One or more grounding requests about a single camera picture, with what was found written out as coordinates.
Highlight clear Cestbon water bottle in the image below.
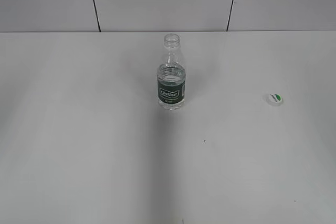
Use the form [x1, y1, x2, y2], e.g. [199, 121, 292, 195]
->
[156, 34, 186, 110]

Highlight white green bottle cap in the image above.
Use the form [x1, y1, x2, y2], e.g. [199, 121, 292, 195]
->
[264, 93, 284, 106]

